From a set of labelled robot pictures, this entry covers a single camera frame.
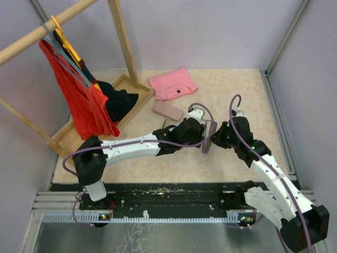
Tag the grey blue hanger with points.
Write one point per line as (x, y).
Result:
(75, 70)

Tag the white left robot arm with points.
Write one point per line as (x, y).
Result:
(95, 155)

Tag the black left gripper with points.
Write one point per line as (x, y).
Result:
(199, 137)

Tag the folded pink shirt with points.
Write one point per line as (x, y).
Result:
(172, 85)

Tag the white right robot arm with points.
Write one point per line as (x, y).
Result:
(299, 221)

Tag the flag newspaper print glasses case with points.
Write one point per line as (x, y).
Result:
(164, 124)

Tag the yellow hanger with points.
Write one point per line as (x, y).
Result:
(73, 58)

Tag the grey blue frame sunglasses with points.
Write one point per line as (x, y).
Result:
(210, 127)

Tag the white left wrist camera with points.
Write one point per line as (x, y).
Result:
(196, 113)

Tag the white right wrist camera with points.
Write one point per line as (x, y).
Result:
(236, 112)

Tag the pink glasses case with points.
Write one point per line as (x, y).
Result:
(167, 111)

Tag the red hanging shirt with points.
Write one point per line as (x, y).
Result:
(87, 106)

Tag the dark navy garment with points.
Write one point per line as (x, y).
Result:
(119, 103)

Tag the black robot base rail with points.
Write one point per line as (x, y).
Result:
(156, 203)

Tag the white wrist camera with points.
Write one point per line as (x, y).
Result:
(236, 112)
(196, 113)

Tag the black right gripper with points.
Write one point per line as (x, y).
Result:
(218, 137)

